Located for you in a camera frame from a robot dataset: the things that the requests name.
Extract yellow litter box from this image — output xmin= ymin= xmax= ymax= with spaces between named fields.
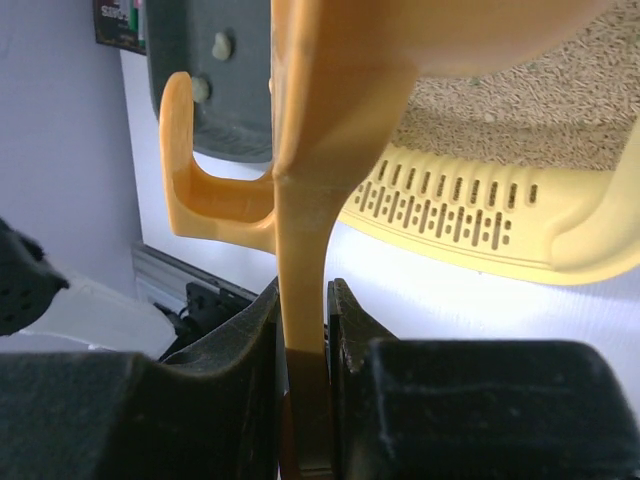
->
xmin=339 ymin=128 xmax=639 ymax=285

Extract aluminium frame rail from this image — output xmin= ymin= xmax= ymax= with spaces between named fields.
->
xmin=131 ymin=243 xmax=257 ymax=313

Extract book with markers cover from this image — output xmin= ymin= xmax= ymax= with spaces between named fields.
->
xmin=92 ymin=0 xmax=146 ymax=55

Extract green waste clump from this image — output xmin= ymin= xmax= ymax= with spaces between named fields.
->
xmin=211 ymin=32 xmax=233 ymax=62
xmin=191 ymin=77 xmax=211 ymax=104

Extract beige litter pellets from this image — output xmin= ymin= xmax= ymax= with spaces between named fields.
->
xmin=392 ymin=1 xmax=639 ymax=170

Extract orange litter scoop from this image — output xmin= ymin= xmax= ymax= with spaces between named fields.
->
xmin=159 ymin=1 xmax=606 ymax=479

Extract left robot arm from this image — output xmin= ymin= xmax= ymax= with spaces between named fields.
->
xmin=1 ymin=222 xmax=177 ymax=359

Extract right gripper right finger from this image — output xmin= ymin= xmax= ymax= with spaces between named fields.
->
xmin=327 ymin=278 xmax=639 ymax=479

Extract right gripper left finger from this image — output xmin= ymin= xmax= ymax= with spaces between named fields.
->
xmin=1 ymin=284 xmax=280 ymax=479

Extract dark grey plastic tray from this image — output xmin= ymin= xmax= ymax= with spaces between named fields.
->
xmin=145 ymin=1 xmax=272 ymax=163

